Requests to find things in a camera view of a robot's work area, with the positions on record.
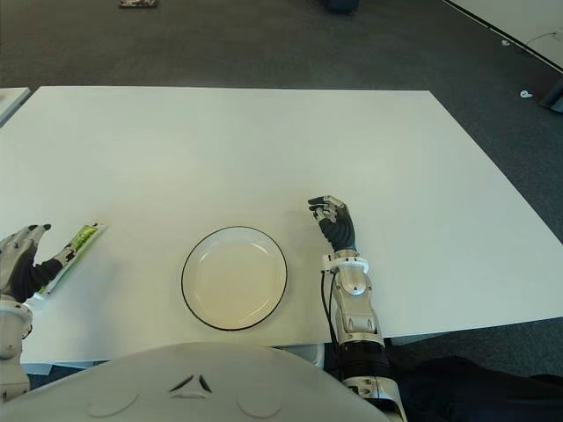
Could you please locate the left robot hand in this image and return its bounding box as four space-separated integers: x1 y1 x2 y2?
0 223 74 304

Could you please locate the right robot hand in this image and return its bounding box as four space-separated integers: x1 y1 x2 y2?
307 193 356 254

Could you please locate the green toothpaste tube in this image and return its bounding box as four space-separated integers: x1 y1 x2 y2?
26 222 108 311

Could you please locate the white plate with black rim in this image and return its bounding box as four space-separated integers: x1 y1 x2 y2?
180 226 289 331

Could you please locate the white side table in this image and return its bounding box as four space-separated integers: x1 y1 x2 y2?
0 87 31 127

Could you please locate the grey robot torso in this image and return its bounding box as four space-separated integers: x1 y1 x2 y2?
0 342 391 422

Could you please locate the dark blue floor object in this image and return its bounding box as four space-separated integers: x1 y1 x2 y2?
318 0 360 14

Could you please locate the dark grey floor object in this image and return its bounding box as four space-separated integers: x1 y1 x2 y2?
539 78 563 113

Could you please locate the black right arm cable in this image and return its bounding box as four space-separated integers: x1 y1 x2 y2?
319 270 342 348

